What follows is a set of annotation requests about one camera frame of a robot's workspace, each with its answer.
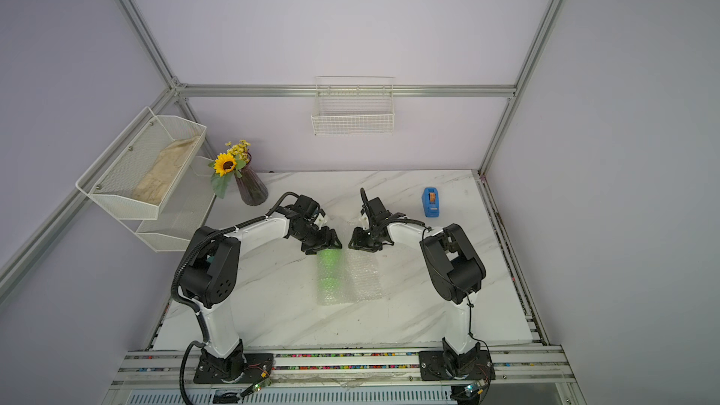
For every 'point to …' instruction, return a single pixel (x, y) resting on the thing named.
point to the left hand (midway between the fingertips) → (332, 251)
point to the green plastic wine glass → (330, 276)
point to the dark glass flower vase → (251, 187)
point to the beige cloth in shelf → (156, 181)
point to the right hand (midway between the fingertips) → (356, 248)
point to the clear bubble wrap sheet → (347, 277)
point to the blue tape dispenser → (431, 202)
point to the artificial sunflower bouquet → (226, 164)
